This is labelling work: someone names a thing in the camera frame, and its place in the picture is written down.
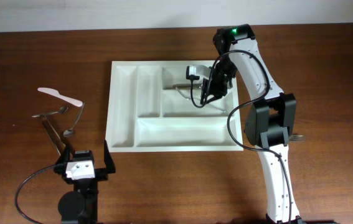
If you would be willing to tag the white plastic cutlery tray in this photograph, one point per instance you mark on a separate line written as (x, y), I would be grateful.
(143, 117)

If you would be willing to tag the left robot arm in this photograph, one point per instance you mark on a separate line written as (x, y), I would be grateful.
(81, 204)

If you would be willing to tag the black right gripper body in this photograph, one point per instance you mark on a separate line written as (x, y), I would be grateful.
(221, 71)

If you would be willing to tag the large metal spoon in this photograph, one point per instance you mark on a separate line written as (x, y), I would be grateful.
(183, 86)

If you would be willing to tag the metal fork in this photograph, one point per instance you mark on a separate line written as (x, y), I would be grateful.
(195, 98)
(295, 137)

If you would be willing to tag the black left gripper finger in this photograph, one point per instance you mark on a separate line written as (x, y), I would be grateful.
(109, 163)
(65, 155)

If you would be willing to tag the dark-handled small metal teaspoon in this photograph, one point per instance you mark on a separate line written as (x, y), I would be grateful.
(70, 131)

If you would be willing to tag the small metal teaspoon upper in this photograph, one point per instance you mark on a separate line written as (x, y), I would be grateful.
(62, 110)

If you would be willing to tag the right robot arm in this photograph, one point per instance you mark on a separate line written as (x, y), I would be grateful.
(266, 115)

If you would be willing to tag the pink plastic knife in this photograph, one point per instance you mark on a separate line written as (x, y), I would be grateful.
(55, 93)

